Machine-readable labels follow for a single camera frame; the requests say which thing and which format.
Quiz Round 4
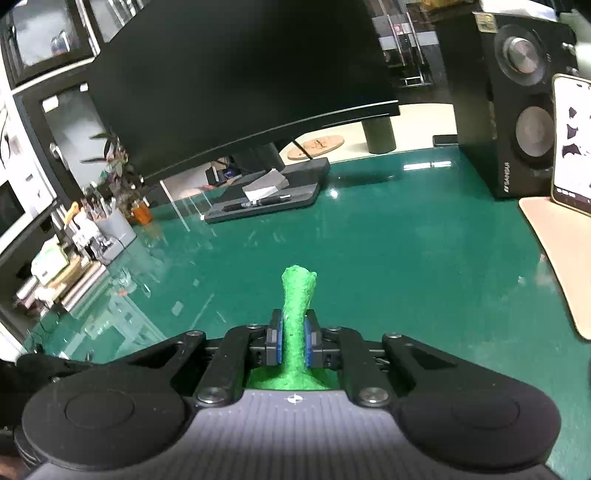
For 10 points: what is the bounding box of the grey notepad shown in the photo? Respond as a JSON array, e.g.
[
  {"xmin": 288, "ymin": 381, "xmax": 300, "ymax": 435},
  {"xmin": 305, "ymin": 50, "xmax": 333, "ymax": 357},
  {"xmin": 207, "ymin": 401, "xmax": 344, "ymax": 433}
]
[{"xmin": 242, "ymin": 169, "xmax": 290, "ymax": 201}]

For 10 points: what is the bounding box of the orange jar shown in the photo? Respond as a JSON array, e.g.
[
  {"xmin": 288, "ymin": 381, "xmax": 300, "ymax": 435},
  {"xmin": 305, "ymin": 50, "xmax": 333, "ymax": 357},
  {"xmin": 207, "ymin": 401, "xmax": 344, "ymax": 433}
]
[{"xmin": 131, "ymin": 200, "xmax": 153, "ymax": 225}]

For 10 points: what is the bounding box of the pale green kettle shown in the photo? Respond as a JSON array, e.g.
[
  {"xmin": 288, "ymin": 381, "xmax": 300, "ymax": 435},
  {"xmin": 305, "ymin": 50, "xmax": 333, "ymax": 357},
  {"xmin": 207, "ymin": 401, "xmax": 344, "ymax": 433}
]
[{"xmin": 559, "ymin": 9, "xmax": 591, "ymax": 80}]

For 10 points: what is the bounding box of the tan cork mouse pad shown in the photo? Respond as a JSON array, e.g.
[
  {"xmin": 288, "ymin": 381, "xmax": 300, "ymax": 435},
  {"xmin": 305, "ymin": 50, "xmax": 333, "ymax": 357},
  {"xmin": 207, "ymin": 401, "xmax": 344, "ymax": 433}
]
[{"xmin": 518, "ymin": 197, "xmax": 591, "ymax": 341}]

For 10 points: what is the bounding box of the potted plant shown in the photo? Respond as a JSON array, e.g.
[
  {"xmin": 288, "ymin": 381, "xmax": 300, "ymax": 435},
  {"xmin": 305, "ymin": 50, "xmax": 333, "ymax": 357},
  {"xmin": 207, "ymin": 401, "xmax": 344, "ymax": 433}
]
[{"xmin": 80, "ymin": 129, "xmax": 144, "ymax": 209}]

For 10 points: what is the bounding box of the stack of books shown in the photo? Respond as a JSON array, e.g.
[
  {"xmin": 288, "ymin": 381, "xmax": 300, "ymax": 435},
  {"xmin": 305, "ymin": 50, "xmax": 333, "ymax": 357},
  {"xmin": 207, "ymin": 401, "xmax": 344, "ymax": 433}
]
[{"xmin": 14, "ymin": 257, "xmax": 108, "ymax": 317}]

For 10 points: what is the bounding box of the smartphone with white screen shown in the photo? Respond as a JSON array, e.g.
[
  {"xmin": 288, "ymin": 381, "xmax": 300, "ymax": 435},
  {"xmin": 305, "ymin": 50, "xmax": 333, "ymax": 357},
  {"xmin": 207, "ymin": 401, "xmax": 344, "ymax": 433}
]
[{"xmin": 551, "ymin": 74, "xmax": 591, "ymax": 216}]

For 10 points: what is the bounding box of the round wooden coaster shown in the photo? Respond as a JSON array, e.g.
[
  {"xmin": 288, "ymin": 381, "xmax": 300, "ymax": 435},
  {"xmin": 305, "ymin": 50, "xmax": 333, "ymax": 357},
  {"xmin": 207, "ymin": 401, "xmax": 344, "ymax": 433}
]
[{"xmin": 287, "ymin": 135, "xmax": 345, "ymax": 161}]

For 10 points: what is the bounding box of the black speaker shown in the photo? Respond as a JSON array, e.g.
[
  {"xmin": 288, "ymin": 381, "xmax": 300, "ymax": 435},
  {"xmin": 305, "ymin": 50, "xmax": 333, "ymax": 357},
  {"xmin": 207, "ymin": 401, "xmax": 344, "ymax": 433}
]
[{"xmin": 435, "ymin": 11, "xmax": 577, "ymax": 198}]

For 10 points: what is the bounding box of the grey desk organizer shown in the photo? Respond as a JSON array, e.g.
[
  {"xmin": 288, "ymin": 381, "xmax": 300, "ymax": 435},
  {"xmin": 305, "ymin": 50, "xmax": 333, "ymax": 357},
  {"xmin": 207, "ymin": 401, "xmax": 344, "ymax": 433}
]
[{"xmin": 74, "ymin": 209, "xmax": 136, "ymax": 266}]

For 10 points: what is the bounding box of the black curved monitor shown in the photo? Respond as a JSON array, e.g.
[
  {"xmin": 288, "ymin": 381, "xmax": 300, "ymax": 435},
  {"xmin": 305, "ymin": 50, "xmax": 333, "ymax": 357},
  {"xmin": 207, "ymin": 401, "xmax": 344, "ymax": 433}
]
[{"xmin": 87, "ymin": 1, "xmax": 399, "ymax": 184}]

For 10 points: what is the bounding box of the green cleaning cloth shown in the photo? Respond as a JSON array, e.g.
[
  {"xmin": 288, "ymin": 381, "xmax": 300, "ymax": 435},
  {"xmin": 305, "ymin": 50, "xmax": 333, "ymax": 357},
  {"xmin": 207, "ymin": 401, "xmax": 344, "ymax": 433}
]
[{"xmin": 247, "ymin": 265, "xmax": 339, "ymax": 391}]

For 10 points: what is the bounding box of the black pen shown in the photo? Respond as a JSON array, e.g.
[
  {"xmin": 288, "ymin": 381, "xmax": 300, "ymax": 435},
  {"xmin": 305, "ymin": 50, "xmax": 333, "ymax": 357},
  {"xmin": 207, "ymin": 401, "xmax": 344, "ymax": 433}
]
[{"xmin": 221, "ymin": 194, "xmax": 291, "ymax": 212}]

